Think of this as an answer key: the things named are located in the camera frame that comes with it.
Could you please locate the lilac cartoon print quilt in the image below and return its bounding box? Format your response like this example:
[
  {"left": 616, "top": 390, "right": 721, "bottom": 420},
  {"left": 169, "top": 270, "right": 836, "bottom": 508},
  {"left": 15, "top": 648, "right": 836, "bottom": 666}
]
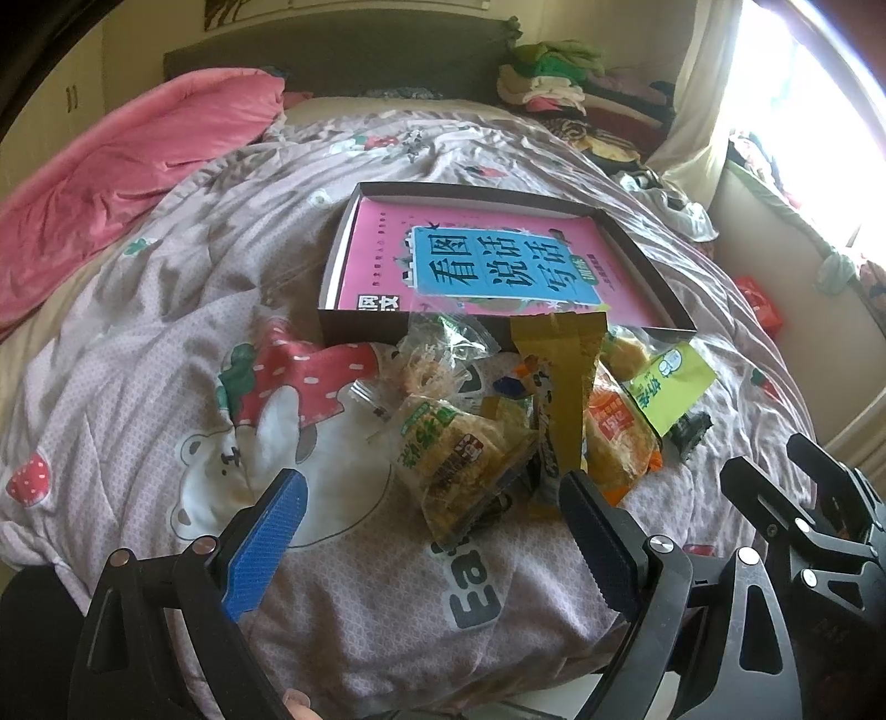
[{"left": 2, "top": 112, "right": 814, "bottom": 718}]

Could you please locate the orange rice cake packet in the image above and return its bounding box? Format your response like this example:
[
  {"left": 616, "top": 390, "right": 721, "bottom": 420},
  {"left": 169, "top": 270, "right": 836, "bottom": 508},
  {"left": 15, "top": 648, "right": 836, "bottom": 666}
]
[{"left": 583, "top": 362, "right": 664, "bottom": 506}]

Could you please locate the person's left hand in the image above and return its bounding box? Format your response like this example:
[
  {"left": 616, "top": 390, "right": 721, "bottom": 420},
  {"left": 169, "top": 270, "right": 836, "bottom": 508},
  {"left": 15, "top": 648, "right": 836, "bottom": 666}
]
[{"left": 282, "top": 688, "right": 317, "bottom": 720}]

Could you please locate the pink Chinese workbook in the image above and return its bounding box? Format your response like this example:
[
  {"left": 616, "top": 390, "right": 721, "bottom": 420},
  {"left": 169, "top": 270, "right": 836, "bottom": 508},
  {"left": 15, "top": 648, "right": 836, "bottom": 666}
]
[{"left": 318, "top": 197, "right": 671, "bottom": 327}]

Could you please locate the yellow pastry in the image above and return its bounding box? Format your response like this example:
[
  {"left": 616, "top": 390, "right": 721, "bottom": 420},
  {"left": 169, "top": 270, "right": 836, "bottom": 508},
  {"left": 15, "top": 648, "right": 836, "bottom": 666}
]
[{"left": 601, "top": 326, "right": 653, "bottom": 383}]

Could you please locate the lime green snack packet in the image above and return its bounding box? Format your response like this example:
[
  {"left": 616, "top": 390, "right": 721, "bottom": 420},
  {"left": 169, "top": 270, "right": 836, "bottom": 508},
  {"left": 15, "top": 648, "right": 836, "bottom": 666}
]
[{"left": 626, "top": 342, "right": 717, "bottom": 436}]

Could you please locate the pile of folded clothes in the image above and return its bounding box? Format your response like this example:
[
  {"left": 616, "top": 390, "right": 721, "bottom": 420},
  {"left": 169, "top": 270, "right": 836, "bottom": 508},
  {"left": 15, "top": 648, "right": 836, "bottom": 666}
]
[{"left": 496, "top": 40, "right": 676, "bottom": 176}]

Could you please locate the small black snack packet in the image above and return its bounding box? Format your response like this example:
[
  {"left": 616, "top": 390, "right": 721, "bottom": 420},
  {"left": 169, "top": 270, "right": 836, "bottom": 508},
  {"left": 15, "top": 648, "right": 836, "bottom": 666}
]
[{"left": 665, "top": 411, "right": 713, "bottom": 460}]

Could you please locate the red plastic bag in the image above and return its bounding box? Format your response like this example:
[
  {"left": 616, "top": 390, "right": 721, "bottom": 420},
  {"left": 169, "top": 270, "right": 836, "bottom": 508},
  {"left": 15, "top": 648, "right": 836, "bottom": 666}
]
[{"left": 734, "top": 276, "right": 784, "bottom": 339}]

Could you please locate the dark blue biscuit packet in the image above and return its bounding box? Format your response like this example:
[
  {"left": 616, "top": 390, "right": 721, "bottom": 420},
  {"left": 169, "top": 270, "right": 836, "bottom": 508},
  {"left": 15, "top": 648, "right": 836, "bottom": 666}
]
[{"left": 517, "top": 356, "right": 565, "bottom": 519}]

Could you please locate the cream curtain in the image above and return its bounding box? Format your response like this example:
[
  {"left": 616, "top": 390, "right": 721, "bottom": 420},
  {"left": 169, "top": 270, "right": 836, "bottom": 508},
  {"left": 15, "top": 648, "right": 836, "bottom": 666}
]
[{"left": 647, "top": 0, "right": 745, "bottom": 207}]

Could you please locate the white plastic bag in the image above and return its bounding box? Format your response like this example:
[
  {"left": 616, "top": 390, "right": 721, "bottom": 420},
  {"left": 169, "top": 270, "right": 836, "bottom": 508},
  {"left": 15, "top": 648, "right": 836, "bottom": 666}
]
[{"left": 612, "top": 171, "right": 719, "bottom": 243}]

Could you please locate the shallow brown cardboard box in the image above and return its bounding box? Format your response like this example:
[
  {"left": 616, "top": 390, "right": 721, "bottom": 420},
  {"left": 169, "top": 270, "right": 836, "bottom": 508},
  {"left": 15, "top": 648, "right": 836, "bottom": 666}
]
[{"left": 318, "top": 182, "right": 697, "bottom": 345}]

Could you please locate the clear bag pink pastry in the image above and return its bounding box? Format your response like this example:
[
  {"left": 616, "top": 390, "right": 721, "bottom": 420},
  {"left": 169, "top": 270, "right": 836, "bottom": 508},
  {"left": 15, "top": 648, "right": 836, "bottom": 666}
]
[{"left": 377, "top": 312, "right": 500, "bottom": 411}]

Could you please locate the pink fleece blanket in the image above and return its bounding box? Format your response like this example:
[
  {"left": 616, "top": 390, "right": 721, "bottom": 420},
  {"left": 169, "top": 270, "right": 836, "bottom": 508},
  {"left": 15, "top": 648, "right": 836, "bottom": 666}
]
[{"left": 2, "top": 68, "right": 285, "bottom": 335}]

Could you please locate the dark grey headboard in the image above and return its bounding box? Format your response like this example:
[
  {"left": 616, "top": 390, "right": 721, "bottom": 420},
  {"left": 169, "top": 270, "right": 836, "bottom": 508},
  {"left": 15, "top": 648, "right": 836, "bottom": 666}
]
[{"left": 162, "top": 9, "right": 521, "bottom": 105}]

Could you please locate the clear bag rice cracker snack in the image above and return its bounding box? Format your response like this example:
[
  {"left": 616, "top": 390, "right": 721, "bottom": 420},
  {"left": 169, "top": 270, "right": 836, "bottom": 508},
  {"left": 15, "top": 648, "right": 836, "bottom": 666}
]
[{"left": 380, "top": 394, "right": 538, "bottom": 551}]

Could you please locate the gold foil snack packet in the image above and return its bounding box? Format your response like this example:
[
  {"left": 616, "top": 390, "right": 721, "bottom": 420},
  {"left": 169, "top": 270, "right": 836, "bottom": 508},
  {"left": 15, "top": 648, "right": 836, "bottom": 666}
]
[{"left": 511, "top": 312, "right": 608, "bottom": 476}]

